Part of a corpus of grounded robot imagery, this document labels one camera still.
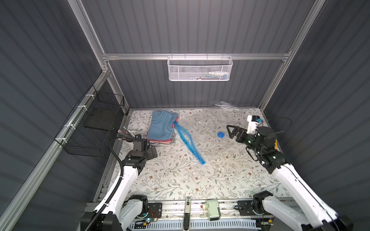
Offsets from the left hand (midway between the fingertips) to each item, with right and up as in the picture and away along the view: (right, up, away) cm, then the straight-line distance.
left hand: (146, 151), depth 83 cm
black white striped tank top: (+5, +3, +14) cm, 15 cm away
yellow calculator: (+87, 0, +17) cm, 89 cm away
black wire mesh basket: (-26, +14, -9) cm, 31 cm away
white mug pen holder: (-12, +10, +10) cm, 18 cm away
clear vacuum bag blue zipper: (+24, +7, +13) cm, 28 cm away
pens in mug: (-6, +10, -11) cm, 16 cm away
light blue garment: (+5, +15, +19) cm, 25 cm away
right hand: (+49, +14, -10) cm, 52 cm away
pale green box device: (+37, -26, -13) cm, 48 cm away
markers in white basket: (+41, +48, +10) cm, 64 cm away
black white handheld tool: (+24, -28, -14) cm, 40 cm away
